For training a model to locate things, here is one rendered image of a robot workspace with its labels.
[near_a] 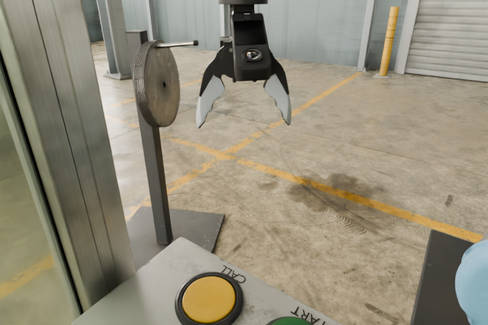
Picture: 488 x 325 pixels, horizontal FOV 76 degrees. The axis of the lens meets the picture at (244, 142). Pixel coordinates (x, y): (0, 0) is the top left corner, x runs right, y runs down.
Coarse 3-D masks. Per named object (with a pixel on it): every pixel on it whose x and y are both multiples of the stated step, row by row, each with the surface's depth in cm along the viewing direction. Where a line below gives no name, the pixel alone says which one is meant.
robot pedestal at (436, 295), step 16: (432, 240) 51; (448, 240) 51; (464, 240) 51; (432, 256) 47; (448, 256) 47; (432, 272) 45; (448, 272) 45; (432, 288) 42; (448, 288) 42; (416, 304) 40; (432, 304) 40; (448, 304) 40; (416, 320) 38; (432, 320) 38; (448, 320) 38; (464, 320) 38
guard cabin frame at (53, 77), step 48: (0, 0) 15; (48, 0) 17; (0, 48) 17; (48, 48) 18; (48, 96) 18; (96, 96) 21; (48, 144) 19; (96, 144) 21; (48, 192) 21; (96, 192) 22; (96, 240) 23; (96, 288) 24
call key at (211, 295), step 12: (192, 288) 24; (204, 288) 24; (216, 288) 24; (228, 288) 24; (192, 300) 23; (204, 300) 23; (216, 300) 23; (228, 300) 23; (192, 312) 22; (204, 312) 22; (216, 312) 22; (228, 312) 22
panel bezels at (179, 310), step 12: (192, 276) 25; (204, 276) 25; (216, 276) 25; (228, 276) 25; (180, 288) 24; (240, 288) 24; (180, 300) 23; (240, 300) 23; (180, 312) 22; (192, 324) 21; (204, 324) 21; (216, 324) 21; (228, 324) 22; (312, 324) 21
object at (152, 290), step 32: (160, 256) 27; (192, 256) 27; (128, 288) 24; (160, 288) 24; (256, 288) 24; (96, 320) 22; (128, 320) 22; (160, 320) 22; (256, 320) 22; (320, 320) 22
